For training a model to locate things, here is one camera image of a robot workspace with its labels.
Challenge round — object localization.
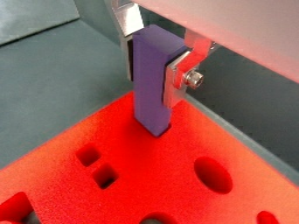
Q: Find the red foam shape board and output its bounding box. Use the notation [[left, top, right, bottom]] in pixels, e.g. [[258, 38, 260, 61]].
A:
[[0, 94, 299, 224]]

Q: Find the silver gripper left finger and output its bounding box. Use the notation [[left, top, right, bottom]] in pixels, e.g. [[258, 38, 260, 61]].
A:
[[104, 0, 145, 81]]

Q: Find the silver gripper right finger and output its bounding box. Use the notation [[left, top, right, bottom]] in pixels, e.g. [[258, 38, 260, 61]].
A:
[[163, 30, 212, 109]]

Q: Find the purple rectangular block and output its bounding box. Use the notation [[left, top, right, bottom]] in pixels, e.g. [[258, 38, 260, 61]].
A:
[[133, 24, 187, 137]]

